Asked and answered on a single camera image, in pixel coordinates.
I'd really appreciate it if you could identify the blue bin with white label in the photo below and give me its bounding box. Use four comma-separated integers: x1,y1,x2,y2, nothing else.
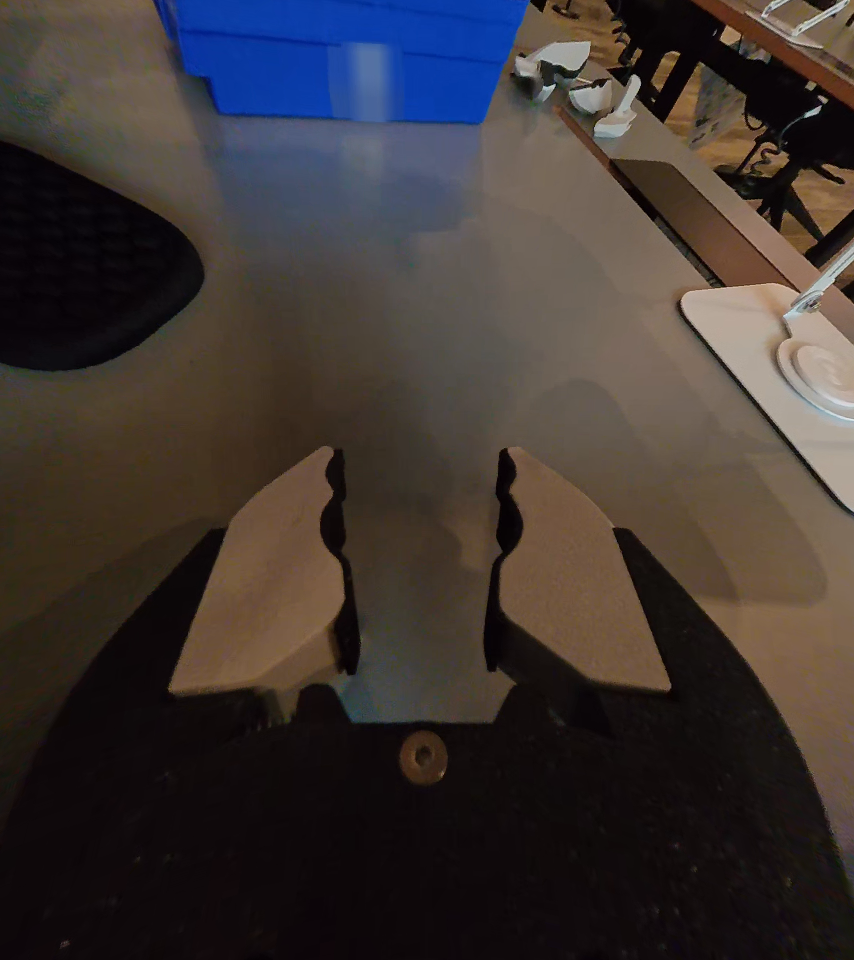
156,0,531,126

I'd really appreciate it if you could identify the white plastic part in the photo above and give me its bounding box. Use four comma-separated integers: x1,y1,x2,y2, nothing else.
594,74,644,141
567,81,618,117
513,39,594,105

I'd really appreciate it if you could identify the black office chair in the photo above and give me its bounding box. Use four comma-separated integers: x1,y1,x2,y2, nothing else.
718,87,854,244

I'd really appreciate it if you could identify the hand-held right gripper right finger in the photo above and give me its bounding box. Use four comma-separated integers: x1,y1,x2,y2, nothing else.
484,447,674,699

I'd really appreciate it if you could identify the wooden background desk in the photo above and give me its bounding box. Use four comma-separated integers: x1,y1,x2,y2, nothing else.
694,0,854,145

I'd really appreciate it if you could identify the clear acrylic stand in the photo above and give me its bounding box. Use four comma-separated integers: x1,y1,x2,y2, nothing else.
762,0,851,40

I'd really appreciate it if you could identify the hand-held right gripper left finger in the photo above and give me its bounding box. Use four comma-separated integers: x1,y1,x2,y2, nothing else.
169,447,363,702

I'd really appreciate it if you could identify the black honeycomb rubber pad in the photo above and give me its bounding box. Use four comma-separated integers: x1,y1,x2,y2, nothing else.
0,132,207,375

